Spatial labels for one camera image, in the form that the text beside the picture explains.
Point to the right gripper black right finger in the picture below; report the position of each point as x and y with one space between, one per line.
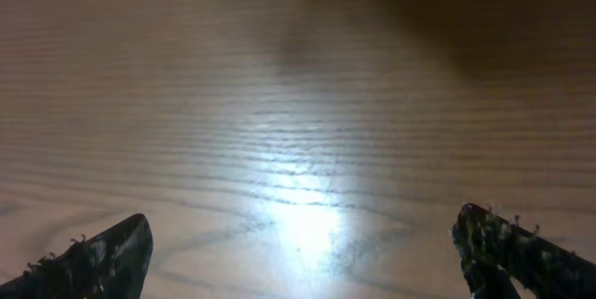
495 251

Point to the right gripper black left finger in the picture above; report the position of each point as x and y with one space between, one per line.
110 265

